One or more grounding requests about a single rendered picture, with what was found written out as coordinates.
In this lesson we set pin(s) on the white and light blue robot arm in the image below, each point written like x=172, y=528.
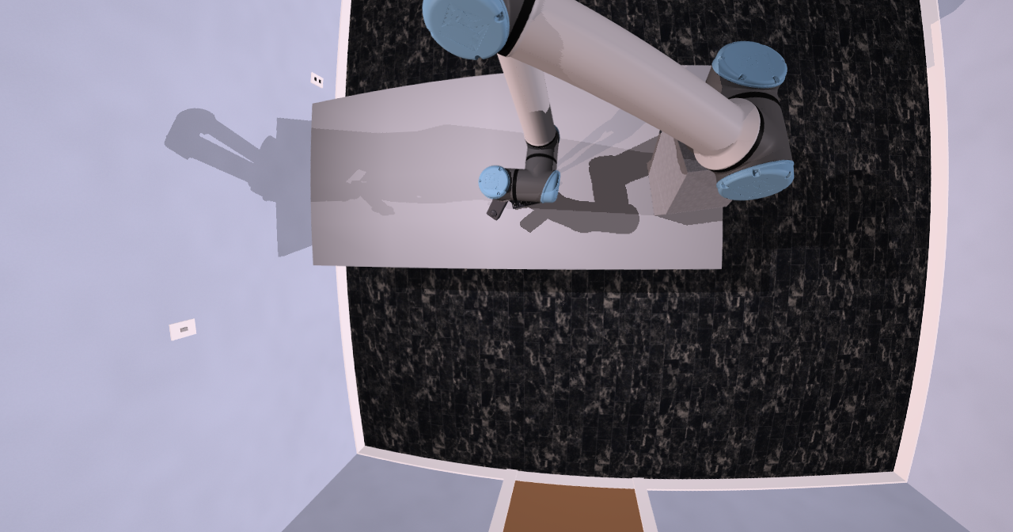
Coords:
x=570, y=41

